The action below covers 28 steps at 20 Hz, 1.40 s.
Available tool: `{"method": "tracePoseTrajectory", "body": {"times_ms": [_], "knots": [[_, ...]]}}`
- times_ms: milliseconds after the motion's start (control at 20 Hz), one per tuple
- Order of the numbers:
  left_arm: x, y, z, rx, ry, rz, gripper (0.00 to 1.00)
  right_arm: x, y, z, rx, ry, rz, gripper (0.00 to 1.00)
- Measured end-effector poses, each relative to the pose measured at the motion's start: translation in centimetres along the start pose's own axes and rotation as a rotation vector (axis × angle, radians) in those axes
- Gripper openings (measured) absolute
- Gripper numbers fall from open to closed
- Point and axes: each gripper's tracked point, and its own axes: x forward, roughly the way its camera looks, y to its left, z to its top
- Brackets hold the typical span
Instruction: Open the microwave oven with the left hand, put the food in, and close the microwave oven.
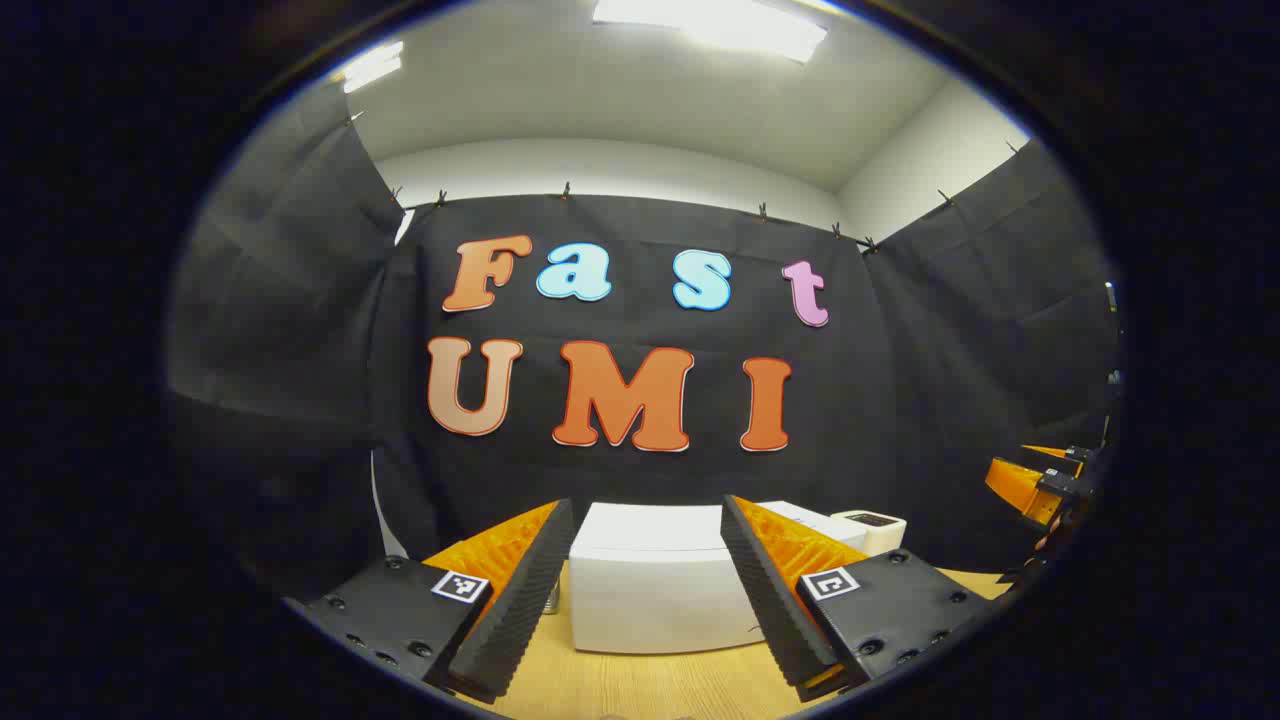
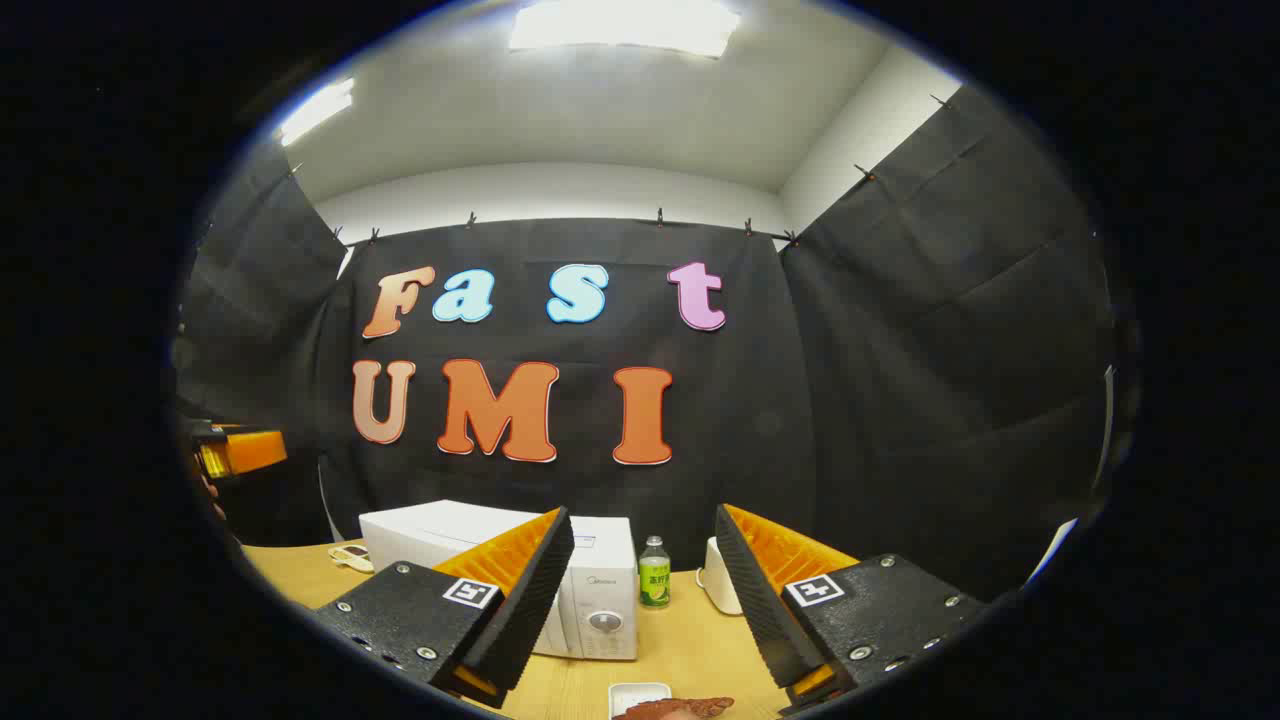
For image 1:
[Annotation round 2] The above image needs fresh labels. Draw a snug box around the cream white toaster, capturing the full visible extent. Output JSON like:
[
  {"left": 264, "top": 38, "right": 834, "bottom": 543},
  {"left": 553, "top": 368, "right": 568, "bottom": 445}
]
[{"left": 832, "top": 510, "right": 908, "bottom": 557}]

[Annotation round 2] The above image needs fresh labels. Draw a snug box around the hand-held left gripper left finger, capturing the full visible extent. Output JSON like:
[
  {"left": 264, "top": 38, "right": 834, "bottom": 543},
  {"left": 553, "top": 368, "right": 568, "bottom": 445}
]
[{"left": 285, "top": 498, "right": 577, "bottom": 705}]

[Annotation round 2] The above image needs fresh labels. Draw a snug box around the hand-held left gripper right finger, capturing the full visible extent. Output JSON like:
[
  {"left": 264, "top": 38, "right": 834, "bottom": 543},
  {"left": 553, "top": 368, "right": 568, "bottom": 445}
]
[{"left": 720, "top": 494, "right": 993, "bottom": 703}]

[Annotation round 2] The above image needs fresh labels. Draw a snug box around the ceiling light panel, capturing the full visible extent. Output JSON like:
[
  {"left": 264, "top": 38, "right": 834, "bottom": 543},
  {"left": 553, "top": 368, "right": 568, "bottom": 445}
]
[
  {"left": 335, "top": 40, "right": 406, "bottom": 94},
  {"left": 592, "top": 0, "right": 829, "bottom": 63}
]

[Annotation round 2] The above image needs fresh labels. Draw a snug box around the white microwave oven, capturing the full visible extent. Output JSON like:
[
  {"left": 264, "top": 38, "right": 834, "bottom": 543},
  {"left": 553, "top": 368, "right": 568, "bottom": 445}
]
[{"left": 568, "top": 500, "right": 869, "bottom": 656}]

